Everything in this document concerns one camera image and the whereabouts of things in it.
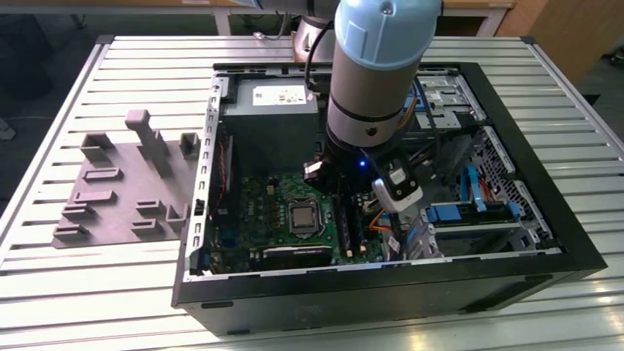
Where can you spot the metal drive cage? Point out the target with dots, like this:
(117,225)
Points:
(449,98)

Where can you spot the black open PC case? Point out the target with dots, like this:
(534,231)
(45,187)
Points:
(342,303)

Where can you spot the blue disk carrier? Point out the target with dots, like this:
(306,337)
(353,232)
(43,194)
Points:
(442,216)

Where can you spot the silver CPU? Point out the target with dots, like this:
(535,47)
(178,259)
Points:
(303,218)

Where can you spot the green motherboard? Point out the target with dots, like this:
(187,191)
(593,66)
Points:
(263,204)

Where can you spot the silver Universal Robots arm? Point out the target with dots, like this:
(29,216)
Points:
(371,91)

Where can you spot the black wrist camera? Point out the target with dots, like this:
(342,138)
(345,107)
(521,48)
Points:
(317,175)

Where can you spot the wooden cabinet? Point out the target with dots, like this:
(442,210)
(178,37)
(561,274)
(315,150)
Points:
(575,36)

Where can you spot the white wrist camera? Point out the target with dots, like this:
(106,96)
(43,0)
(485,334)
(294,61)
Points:
(398,190)

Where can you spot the grey power supply unit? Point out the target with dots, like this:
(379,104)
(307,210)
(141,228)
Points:
(269,135)

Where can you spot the grey parts rack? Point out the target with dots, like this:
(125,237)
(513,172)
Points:
(127,175)

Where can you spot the black graphics card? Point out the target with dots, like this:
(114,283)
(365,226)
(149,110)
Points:
(293,256)

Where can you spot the CPU socket metal frame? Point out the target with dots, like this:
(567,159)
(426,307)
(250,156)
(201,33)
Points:
(291,216)

